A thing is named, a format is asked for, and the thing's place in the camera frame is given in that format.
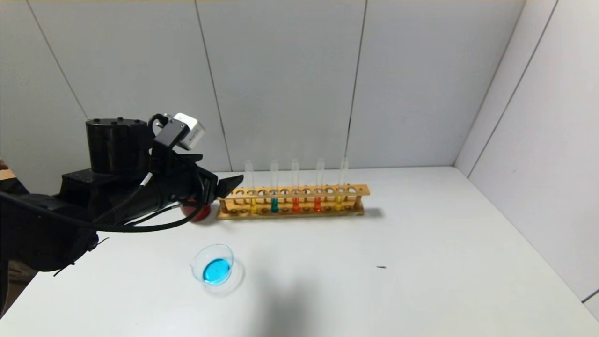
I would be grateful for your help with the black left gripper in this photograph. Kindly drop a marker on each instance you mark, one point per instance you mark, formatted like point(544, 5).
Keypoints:
point(208, 185)

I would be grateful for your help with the test tube with yellow pigment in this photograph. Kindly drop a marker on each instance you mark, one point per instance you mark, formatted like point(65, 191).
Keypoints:
point(253, 207)
point(339, 203)

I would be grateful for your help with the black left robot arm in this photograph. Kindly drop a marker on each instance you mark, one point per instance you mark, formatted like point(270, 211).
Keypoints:
point(112, 145)

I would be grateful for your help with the test tube with teal pigment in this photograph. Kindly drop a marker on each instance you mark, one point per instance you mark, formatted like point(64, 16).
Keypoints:
point(274, 206)

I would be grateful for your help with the test tube with orange pigment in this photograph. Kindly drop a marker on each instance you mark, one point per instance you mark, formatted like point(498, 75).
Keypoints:
point(317, 204)
point(296, 205)

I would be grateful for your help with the wooden test tube rack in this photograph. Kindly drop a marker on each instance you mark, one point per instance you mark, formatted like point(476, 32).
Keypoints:
point(299, 193)

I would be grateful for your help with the red cup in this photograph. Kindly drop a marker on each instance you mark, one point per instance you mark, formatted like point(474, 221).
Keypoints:
point(201, 215)

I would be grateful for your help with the small glass beaker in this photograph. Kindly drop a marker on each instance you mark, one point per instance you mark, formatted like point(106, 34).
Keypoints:
point(216, 271)

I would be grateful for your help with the tan wooden board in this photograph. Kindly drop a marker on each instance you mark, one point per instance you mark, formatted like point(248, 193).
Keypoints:
point(4, 174)

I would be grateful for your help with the black background equipment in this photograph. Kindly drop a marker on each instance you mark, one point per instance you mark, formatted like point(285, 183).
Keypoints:
point(14, 269)

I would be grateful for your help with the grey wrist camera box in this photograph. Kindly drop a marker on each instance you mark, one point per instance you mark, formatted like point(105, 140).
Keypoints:
point(187, 128)

